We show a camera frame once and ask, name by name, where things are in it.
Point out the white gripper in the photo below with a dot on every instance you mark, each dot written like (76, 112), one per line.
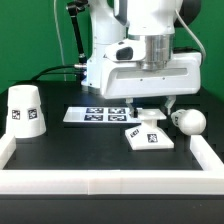
(124, 76)

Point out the white U-shaped fence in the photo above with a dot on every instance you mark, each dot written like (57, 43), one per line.
(209, 180)

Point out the white lamp shade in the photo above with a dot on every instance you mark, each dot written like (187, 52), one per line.
(25, 118)

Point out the white lamp base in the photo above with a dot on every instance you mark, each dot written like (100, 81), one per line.
(148, 136)

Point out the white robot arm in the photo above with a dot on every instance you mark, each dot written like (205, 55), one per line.
(148, 21)

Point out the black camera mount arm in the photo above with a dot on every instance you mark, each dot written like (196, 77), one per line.
(74, 8)

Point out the white marker board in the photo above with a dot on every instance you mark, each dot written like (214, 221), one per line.
(99, 115)

